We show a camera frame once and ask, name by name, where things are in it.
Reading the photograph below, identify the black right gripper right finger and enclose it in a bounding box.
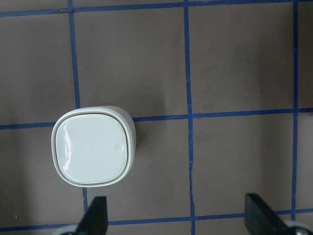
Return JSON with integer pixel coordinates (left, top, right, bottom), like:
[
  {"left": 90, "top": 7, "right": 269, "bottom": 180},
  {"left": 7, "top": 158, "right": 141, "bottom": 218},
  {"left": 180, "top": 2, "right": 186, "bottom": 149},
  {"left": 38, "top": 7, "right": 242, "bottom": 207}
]
[{"left": 245, "top": 193, "right": 289, "bottom": 235}]

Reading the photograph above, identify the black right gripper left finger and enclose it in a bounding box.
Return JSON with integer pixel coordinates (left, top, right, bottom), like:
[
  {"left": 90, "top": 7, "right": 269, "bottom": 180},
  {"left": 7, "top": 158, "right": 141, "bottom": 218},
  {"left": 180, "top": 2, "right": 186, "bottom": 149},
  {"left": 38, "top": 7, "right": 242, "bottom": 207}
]
[{"left": 76, "top": 196, "right": 108, "bottom": 235}]

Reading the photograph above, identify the white square trash can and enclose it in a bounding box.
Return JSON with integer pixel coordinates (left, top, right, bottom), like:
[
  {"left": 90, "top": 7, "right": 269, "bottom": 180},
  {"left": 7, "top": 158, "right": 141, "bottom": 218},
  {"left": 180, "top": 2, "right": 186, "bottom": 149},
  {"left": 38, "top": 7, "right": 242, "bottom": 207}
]
[{"left": 51, "top": 106, "right": 136, "bottom": 188}]

